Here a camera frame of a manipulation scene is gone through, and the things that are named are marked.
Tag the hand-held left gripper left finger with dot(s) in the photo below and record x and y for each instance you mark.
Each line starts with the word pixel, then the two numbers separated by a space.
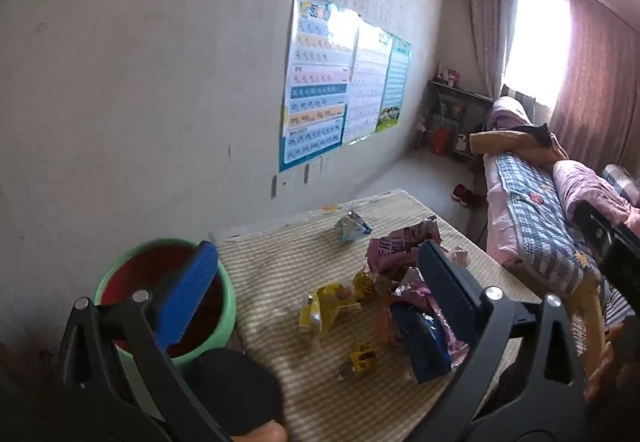
pixel 192 282

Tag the patterned sheer curtain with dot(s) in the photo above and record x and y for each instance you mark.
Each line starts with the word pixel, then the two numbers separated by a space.
pixel 492 22

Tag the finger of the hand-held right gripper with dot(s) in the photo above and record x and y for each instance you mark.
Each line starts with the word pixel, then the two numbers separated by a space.
pixel 615 247

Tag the pink white wrapper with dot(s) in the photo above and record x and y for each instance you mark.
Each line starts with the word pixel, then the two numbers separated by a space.
pixel 415 289

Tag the pink blanket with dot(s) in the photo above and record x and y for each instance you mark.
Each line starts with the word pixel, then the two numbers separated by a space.
pixel 590 187

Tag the pink curtain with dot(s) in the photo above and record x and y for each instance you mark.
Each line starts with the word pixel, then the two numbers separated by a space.
pixel 600 82

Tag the pink snack bag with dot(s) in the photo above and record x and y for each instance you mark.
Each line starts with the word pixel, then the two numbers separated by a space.
pixel 390 247

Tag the yellow black small wrapper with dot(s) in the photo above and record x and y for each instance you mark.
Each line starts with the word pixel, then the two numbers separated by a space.
pixel 361 357

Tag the silver foil wrapper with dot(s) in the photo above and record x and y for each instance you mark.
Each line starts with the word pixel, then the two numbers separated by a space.
pixel 350 228

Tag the window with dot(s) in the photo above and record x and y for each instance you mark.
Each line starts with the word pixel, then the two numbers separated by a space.
pixel 537 42

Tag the blue snack bag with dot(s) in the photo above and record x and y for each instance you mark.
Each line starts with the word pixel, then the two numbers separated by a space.
pixel 422 342

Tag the yellow brown small wrapper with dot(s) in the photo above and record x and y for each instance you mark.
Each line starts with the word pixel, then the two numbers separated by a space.
pixel 365 284

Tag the blue green wall poster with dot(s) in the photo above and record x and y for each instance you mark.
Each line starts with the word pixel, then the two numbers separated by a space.
pixel 395 77

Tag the yellow crumpled wrapper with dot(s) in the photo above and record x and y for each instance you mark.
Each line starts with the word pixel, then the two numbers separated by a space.
pixel 327 304

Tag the green bin with red inside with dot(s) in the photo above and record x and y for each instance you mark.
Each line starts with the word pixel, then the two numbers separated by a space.
pixel 135 267

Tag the pink bedding roll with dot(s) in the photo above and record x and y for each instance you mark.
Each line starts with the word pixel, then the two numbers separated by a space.
pixel 507 112

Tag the tan wooden bar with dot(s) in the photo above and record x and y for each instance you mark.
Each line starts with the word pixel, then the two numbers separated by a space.
pixel 590 317

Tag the pink carton piece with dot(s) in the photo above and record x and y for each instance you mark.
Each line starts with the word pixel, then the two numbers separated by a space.
pixel 457 256

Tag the white pink wall poster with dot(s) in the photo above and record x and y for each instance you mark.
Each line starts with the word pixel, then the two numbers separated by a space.
pixel 367 87

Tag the bed with pink sheet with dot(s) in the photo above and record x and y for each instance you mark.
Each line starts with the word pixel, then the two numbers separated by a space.
pixel 500 222

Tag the blue plaid quilt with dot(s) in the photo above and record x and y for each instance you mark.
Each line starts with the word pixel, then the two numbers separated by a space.
pixel 530 202

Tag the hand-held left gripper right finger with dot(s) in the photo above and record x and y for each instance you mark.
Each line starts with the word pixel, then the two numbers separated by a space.
pixel 442 287

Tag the colour banded wall poster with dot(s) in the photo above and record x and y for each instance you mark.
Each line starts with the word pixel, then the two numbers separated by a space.
pixel 310 87

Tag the red container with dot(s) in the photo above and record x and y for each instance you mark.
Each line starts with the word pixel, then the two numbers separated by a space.
pixel 440 140

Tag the tan pillow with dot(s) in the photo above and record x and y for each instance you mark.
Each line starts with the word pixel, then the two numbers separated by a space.
pixel 500 141

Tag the red shoe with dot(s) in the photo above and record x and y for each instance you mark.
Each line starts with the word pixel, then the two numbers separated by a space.
pixel 474 198
pixel 459 194

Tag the beige checked tablecloth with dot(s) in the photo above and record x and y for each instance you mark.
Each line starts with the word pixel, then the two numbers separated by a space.
pixel 280 282

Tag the dark storage shelf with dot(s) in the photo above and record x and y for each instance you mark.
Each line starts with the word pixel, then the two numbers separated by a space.
pixel 460 102

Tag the person's right hand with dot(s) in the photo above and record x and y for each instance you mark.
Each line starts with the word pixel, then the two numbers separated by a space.
pixel 602 367

